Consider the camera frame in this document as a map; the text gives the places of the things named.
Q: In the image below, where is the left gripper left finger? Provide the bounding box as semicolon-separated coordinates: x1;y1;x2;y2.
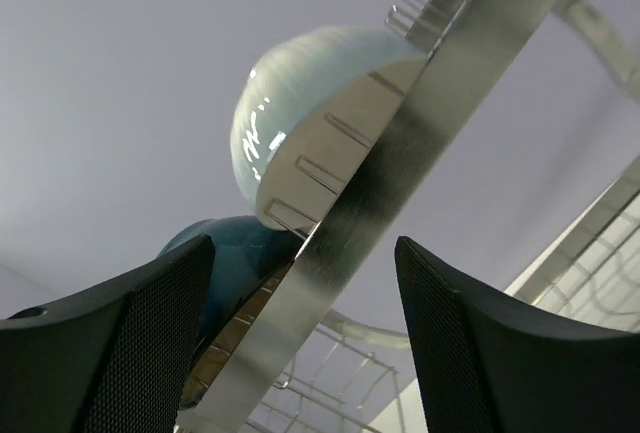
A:
1;236;215;432

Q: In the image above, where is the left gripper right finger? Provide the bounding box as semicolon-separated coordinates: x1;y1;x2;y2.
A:
394;236;639;432

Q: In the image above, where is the teal bowl tan interior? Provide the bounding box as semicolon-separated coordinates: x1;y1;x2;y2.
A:
159;215;303;410

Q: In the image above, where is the white bowl top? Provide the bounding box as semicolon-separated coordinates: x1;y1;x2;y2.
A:
230;26;428;230

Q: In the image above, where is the steel two-tier dish rack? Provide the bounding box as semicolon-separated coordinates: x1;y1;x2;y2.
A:
177;0;632;432

